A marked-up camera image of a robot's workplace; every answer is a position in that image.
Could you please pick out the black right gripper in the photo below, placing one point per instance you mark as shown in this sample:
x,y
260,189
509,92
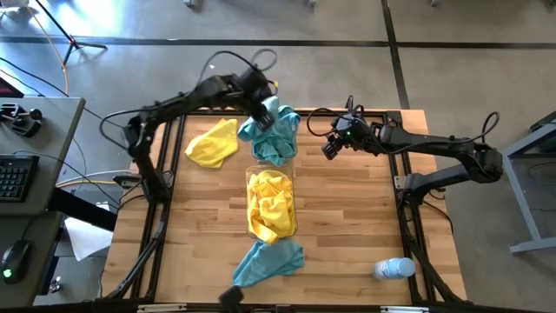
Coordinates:
x,y
358,132

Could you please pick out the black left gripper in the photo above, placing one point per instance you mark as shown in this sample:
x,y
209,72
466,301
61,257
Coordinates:
x,y
254,91

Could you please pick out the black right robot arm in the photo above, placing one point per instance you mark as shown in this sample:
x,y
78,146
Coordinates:
x,y
434,141

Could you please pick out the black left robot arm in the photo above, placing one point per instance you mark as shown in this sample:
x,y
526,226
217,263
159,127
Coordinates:
x,y
182,100

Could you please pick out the black table clamp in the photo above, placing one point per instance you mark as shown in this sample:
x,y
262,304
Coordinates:
x,y
349,101

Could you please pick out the clear plastic water bottle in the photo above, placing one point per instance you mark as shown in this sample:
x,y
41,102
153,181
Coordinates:
x,y
393,268

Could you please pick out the black desk leg bar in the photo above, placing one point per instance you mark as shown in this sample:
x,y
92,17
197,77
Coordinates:
x,y
82,208

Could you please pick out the black tripod stand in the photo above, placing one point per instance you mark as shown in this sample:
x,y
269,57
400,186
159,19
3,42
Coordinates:
x,y
74,43

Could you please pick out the white paper sheet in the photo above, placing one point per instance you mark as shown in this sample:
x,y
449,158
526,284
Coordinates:
x,y
87,237

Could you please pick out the grey desk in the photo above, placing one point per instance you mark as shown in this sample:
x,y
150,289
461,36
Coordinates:
x,y
52,143

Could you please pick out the black clamp tool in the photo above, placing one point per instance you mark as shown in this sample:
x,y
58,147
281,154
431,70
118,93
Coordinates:
x,y
26,126

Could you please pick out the black backlit keyboard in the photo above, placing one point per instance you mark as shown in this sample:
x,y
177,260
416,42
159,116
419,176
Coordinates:
x,y
15,178

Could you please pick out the dark red-lit device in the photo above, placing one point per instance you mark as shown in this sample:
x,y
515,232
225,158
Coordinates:
x,y
8,89

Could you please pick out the black computer mouse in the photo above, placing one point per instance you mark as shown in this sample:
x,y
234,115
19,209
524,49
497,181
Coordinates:
x,y
15,261

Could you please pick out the silver metal bracket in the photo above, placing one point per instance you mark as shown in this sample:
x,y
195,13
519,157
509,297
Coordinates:
x,y
161,308
404,309

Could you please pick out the black aluminium table frame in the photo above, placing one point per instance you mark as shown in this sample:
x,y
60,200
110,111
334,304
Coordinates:
x,y
143,252

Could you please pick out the grey metal stand frame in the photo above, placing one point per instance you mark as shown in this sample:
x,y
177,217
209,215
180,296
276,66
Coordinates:
x,y
532,245

